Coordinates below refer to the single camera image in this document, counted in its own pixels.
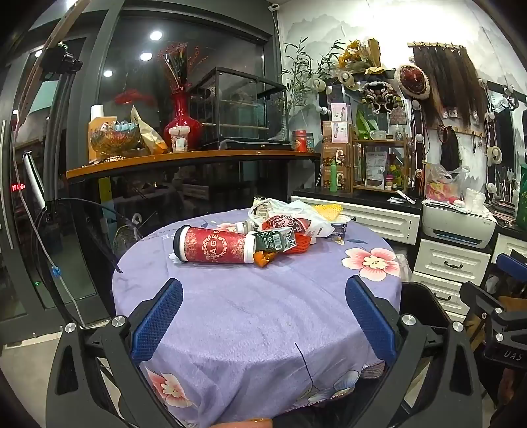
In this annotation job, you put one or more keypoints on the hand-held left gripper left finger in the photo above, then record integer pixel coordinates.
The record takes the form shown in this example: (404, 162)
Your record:
(158, 321)

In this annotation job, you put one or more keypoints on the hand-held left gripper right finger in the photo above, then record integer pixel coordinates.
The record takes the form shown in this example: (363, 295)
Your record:
(370, 325)

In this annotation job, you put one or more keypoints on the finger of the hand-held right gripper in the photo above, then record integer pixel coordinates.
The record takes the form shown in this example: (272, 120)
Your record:
(512, 263)
(481, 300)

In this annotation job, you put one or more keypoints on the black trash bin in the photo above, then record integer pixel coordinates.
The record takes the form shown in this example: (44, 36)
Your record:
(428, 300)

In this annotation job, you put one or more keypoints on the red cylindrical canister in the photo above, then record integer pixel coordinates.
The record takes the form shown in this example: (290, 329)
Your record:
(210, 245)

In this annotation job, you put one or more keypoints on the purple printed paper cup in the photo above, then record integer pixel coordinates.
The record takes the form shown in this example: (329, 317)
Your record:
(341, 229)

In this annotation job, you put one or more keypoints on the red foam fruit net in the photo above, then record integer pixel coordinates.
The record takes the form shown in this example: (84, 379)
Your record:
(302, 243)

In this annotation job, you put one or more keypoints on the white plastic bag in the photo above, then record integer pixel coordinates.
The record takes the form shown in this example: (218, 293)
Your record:
(313, 222)

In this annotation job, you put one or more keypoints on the yellow duster head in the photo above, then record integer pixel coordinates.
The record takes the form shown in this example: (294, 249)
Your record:
(329, 210)

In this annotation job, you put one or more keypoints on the orange peel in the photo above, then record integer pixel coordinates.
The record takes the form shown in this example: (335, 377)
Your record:
(263, 258)

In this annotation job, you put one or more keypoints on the small white drink bottle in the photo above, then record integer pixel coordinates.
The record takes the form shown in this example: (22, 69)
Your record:
(243, 226)

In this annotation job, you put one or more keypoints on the white desk drawer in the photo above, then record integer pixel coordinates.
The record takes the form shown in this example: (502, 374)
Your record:
(508, 245)

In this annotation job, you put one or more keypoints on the black metal wooden chair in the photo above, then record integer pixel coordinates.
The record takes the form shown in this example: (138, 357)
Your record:
(514, 305)

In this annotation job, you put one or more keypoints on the brown woven under cloth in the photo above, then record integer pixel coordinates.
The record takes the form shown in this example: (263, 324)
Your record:
(372, 370)

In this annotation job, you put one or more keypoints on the white three-drawer cabinet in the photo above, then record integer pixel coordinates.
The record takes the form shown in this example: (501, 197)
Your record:
(444, 267)

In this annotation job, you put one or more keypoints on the white printer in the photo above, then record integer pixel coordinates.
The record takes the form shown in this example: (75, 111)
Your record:
(457, 226)

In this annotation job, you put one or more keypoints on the clear plastic containers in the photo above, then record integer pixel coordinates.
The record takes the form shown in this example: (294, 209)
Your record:
(475, 199)

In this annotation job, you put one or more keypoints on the green shopping bag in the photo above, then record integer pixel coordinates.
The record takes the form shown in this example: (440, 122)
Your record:
(523, 185)

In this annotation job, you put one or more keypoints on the purple floral tablecloth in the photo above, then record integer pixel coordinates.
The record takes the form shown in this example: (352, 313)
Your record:
(255, 312)

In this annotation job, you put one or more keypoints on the wide white drawer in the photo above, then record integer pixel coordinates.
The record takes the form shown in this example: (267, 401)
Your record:
(370, 222)

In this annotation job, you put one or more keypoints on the plastic bag with pink contents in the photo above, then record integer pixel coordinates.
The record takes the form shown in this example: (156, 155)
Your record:
(442, 185)

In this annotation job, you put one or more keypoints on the vanity mirror with bulbs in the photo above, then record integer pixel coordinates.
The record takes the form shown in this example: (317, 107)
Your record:
(346, 92)
(504, 136)

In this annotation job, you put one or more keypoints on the black wig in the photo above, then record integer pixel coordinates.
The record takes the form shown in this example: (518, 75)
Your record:
(450, 148)

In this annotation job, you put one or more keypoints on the black tripod stand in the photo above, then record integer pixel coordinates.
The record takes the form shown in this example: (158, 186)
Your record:
(53, 222)

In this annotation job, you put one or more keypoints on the brown product box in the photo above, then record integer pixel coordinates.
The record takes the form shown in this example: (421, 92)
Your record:
(335, 155)
(335, 132)
(343, 179)

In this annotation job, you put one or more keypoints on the green bottle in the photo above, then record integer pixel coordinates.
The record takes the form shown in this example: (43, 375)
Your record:
(334, 177)

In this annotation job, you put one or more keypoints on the wooden counter shelf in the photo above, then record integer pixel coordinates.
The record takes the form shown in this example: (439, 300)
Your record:
(185, 161)

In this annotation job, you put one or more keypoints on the wooden desktop rack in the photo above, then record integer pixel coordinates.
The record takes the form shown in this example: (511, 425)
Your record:
(381, 142)

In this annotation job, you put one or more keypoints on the clear jar white lid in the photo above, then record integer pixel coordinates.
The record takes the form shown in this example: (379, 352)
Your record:
(179, 140)

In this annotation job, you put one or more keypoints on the yellow snack bag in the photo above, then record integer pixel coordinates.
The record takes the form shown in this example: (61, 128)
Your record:
(148, 136)

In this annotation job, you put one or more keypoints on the gold glass bowl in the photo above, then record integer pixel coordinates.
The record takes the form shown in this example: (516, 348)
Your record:
(115, 140)

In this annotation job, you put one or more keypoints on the hanging brown hair extensions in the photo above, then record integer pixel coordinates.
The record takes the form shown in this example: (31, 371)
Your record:
(448, 82)

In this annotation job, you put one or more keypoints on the red digital display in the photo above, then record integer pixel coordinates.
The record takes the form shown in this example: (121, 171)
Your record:
(18, 187)

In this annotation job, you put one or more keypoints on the red jar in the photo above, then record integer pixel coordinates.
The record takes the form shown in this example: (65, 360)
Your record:
(301, 142)

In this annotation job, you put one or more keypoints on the red vase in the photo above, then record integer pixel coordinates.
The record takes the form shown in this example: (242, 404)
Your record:
(183, 119)

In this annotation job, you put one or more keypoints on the round red embroidered fan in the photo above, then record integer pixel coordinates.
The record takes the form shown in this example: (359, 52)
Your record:
(411, 80)

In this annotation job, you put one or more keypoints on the black ornamental headpiece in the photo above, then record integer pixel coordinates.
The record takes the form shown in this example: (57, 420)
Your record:
(381, 96)

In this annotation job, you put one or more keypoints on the glass display case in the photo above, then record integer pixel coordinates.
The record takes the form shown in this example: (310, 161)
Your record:
(238, 123)

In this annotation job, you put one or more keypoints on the pink photo box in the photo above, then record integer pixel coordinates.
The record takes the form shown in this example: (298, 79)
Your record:
(341, 113)

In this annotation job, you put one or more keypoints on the white paper roll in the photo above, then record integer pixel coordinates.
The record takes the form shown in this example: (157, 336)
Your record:
(96, 112)

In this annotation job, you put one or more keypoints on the red hanging ornament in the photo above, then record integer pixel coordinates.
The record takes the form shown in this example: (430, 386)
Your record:
(134, 97)

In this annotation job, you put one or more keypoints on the green leafy branches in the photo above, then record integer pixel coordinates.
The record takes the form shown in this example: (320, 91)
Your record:
(304, 78)

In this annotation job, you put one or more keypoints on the red dried branches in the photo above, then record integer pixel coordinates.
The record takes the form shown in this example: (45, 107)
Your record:
(179, 66)

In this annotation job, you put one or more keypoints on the dried flower bouquet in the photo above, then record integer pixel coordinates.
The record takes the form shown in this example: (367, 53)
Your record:
(358, 55)

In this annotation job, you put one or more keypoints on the black clamp mount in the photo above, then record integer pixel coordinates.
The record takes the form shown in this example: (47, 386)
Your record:
(61, 59)

